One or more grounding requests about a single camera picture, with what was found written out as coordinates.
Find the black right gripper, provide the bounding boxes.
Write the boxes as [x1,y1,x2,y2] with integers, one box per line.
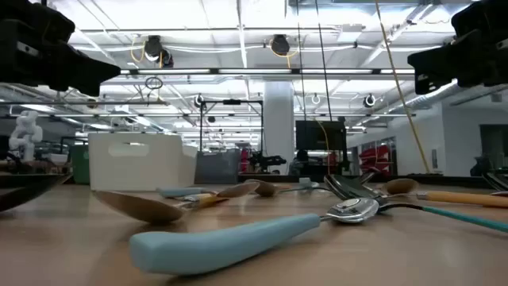
[407,0,508,95]

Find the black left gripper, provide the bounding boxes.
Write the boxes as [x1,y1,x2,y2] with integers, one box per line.
[0,0,121,98]

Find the light blue handled spoon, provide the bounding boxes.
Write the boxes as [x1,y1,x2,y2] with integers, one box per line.
[129,197,381,276]
[298,176,320,190]
[156,181,262,199]

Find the teal plastic bin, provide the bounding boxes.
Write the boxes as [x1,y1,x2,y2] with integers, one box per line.
[70,143,91,185]

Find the white plastic bin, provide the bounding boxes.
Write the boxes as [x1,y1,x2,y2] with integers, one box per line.
[87,132,198,192]

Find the red storage bin rack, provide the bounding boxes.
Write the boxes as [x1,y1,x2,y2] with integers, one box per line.
[358,143,398,176]

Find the black monitor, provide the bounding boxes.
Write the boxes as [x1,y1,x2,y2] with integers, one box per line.
[294,120,348,152]

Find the dark grey plastic bin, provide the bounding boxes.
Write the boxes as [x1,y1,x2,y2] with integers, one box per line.
[194,149,242,185]

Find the long ceiling light strip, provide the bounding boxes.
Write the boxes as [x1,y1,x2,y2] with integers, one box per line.
[118,68,416,75]

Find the seated person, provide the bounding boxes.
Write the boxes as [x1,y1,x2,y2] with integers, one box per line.
[288,149,315,176]

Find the white building column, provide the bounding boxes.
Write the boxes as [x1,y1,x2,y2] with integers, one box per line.
[263,81,295,176]

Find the silver ceiling duct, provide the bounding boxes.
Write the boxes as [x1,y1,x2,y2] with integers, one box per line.
[387,79,457,117]

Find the yellow hanging cable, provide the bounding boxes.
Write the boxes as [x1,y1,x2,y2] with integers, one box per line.
[374,0,433,175]

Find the black ceiling cable reel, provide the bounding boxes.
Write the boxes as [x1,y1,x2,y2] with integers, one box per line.
[142,34,175,69]
[269,34,293,57]

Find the black metal rig frame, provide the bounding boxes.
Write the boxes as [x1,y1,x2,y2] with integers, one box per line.
[198,99,265,154]

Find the thin black hanging cable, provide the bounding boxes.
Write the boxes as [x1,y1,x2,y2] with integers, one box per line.
[295,0,309,122]

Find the teal handled black spoon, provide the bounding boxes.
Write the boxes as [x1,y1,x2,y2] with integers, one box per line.
[323,173,508,234]

